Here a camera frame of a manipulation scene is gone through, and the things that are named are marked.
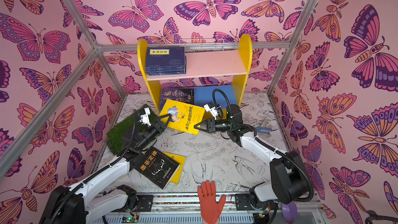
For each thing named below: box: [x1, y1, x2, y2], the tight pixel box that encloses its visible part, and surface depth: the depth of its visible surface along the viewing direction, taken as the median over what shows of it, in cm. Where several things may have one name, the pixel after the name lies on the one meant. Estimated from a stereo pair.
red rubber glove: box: [197, 180, 227, 224], surface depth 75 cm
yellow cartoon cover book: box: [159, 99, 206, 136], surface depth 76 cm
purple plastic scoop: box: [281, 201, 298, 224], surface depth 71 cm
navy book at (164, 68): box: [145, 65, 187, 72], surface depth 72 cm
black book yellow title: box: [134, 146, 181, 190], surface depth 83 cm
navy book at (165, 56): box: [145, 46, 186, 66], surface depth 76 cm
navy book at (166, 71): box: [145, 70, 187, 74], surface depth 73 cm
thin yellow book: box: [162, 151, 187, 185], surface depth 85 cm
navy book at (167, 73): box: [146, 72, 187, 76], surface depth 74 cm
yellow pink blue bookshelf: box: [137, 34, 253, 116], surface depth 76 cm
